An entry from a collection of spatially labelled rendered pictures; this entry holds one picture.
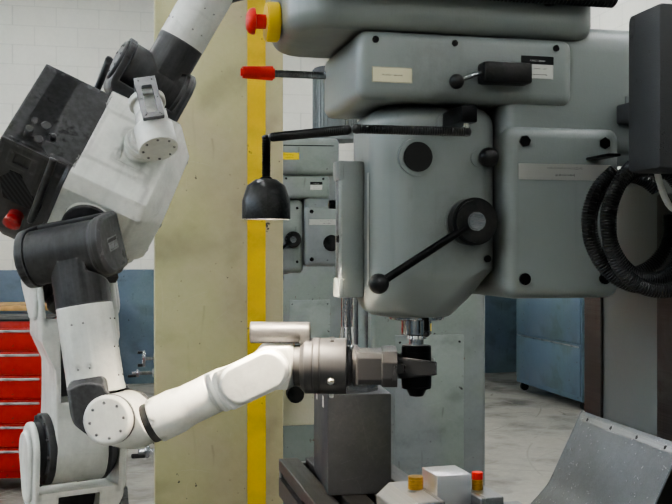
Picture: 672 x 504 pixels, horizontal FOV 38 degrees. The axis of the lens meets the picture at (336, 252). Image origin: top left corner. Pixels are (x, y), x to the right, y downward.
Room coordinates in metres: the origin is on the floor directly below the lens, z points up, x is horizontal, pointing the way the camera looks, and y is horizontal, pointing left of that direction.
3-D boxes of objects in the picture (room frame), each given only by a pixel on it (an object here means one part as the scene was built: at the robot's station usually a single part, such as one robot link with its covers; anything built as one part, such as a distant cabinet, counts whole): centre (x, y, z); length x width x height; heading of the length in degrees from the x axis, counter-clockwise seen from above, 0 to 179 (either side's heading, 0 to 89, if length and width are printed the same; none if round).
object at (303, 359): (1.55, 0.08, 1.24); 0.11 x 0.11 x 0.11; 88
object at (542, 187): (1.58, -0.32, 1.47); 0.24 x 0.19 x 0.26; 13
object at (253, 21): (1.48, 0.12, 1.76); 0.04 x 0.03 x 0.04; 13
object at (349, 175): (1.51, -0.02, 1.44); 0.04 x 0.04 x 0.21; 13
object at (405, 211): (1.54, -0.13, 1.47); 0.21 x 0.19 x 0.32; 13
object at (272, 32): (1.49, 0.10, 1.76); 0.06 x 0.02 x 0.06; 13
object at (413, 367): (1.51, -0.12, 1.23); 0.06 x 0.02 x 0.03; 88
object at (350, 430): (1.91, -0.03, 1.06); 0.22 x 0.12 x 0.20; 8
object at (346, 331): (1.96, -0.02, 1.28); 0.03 x 0.03 x 0.11
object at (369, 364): (1.54, -0.04, 1.23); 0.13 x 0.12 x 0.10; 178
